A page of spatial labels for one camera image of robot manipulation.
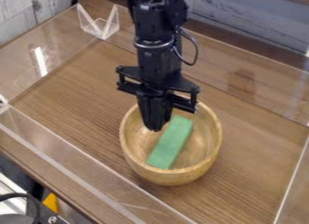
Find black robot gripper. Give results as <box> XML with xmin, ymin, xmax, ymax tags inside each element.
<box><xmin>116</xmin><ymin>42</ymin><xmax>201</xmax><ymax>132</ymax></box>

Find green rectangular block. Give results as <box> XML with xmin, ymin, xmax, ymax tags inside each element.
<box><xmin>146</xmin><ymin>116</ymin><xmax>193</xmax><ymax>170</ymax></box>

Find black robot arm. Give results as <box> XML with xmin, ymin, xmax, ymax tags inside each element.
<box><xmin>116</xmin><ymin>0</ymin><xmax>201</xmax><ymax>132</ymax></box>

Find brown wooden bowl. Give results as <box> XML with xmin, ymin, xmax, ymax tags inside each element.
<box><xmin>119</xmin><ymin>102</ymin><xmax>222</xmax><ymax>186</ymax></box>

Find clear acrylic tray walls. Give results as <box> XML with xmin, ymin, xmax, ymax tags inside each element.
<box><xmin>0</xmin><ymin>9</ymin><xmax>309</xmax><ymax>224</ymax></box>

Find yellow label on equipment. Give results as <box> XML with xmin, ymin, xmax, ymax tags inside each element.
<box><xmin>43</xmin><ymin>193</ymin><xmax>59</xmax><ymax>213</ymax></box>

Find black equipment with screw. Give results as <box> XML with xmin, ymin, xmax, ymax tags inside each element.
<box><xmin>25</xmin><ymin>201</ymin><xmax>70</xmax><ymax>224</ymax></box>

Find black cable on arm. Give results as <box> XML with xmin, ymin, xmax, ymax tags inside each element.
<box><xmin>171</xmin><ymin>28</ymin><xmax>201</xmax><ymax>67</ymax></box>

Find clear acrylic corner bracket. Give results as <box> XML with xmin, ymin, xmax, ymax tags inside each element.
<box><xmin>76</xmin><ymin>5</ymin><xmax>119</xmax><ymax>41</ymax></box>

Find black cable lower left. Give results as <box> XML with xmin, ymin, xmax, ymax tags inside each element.
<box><xmin>0</xmin><ymin>193</ymin><xmax>42</xmax><ymax>224</ymax></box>

